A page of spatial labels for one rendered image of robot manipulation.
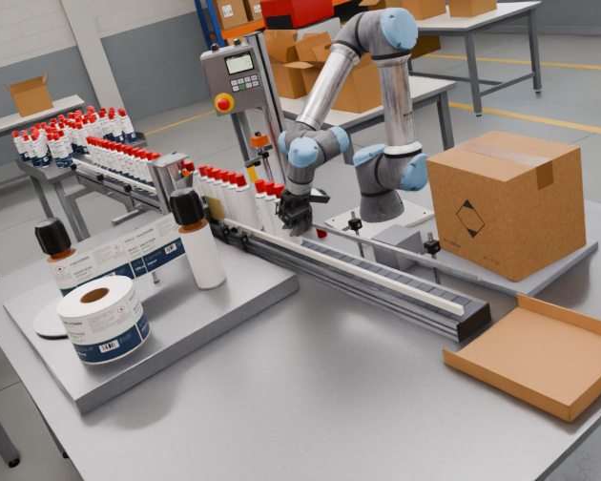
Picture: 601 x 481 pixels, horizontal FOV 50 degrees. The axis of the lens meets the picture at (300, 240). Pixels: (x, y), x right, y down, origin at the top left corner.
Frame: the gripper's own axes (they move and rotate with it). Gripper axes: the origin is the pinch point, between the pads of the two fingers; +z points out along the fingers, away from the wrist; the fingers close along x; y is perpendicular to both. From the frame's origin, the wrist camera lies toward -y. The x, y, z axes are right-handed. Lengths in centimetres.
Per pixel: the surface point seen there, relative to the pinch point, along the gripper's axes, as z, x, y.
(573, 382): -38, 86, 4
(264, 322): 0.5, 20.1, 27.9
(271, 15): 239, -436, -333
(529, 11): 122, -167, -400
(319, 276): -0.2, 16.8, 6.0
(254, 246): 17.1, -14.5, 5.6
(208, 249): -3.7, -6.8, 28.1
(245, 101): -21.8, -37.8, -6.4
